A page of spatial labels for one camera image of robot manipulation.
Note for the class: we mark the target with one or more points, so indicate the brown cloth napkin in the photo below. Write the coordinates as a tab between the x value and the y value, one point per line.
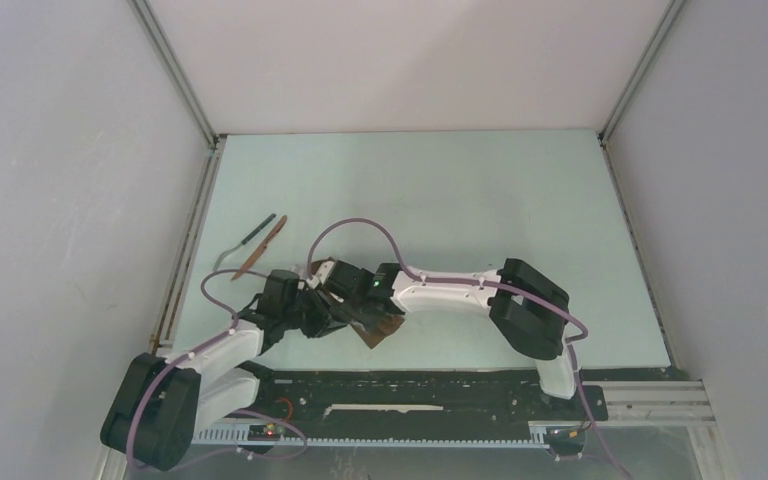
371	335

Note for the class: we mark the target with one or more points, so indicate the left corner aluminium post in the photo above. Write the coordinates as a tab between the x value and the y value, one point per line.
164	50

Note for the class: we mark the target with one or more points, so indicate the fork with dark handle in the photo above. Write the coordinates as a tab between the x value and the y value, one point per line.
243	242

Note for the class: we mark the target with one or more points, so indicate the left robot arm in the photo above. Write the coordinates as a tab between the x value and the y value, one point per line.
164	401

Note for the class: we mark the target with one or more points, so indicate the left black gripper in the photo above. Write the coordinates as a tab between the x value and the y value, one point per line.
323	322

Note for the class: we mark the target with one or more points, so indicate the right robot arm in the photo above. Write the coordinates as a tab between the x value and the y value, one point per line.
525	306

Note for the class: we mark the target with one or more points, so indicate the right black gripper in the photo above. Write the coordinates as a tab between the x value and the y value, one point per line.
347	310

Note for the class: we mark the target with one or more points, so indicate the right corner aluminium post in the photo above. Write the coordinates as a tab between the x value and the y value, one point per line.
645	63

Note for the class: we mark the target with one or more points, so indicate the aluminium frame rail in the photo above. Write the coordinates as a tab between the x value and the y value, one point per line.
662	404

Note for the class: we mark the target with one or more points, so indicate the brown wooden knife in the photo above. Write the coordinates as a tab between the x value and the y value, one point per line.
260	250

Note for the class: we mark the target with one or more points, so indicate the corner aluminium post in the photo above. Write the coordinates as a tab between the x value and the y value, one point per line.
645	63
164	50

